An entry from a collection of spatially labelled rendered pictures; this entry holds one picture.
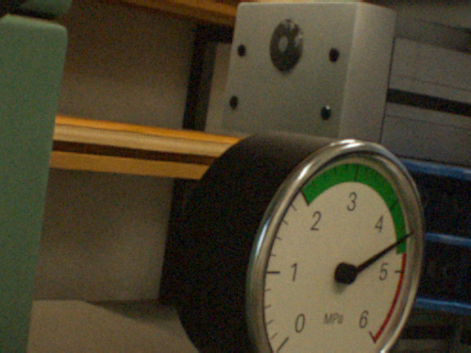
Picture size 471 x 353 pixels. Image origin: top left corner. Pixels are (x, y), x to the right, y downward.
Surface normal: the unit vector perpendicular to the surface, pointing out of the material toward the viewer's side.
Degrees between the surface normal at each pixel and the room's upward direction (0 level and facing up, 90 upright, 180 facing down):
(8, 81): 90
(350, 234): 90
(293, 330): 90
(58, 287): 90
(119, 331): 0
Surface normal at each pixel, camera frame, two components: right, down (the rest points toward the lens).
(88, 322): 0.14, -0.99
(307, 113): -0.83, -0.09
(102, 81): 0.73, 0.15
